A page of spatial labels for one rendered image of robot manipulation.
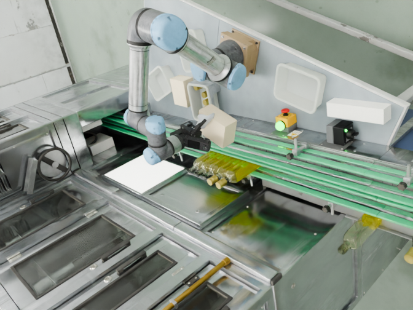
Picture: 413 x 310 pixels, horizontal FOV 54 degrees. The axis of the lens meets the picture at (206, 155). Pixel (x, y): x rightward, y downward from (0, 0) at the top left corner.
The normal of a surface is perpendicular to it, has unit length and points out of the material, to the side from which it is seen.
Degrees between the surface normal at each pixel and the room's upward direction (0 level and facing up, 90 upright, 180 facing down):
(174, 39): 83
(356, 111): 0
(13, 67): 90
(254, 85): 0
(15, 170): 90
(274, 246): 90
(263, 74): 0
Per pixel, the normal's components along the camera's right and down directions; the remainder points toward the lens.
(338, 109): -0.72, 0.42
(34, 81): 0.68, 0.22
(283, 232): -0.18, -0.89
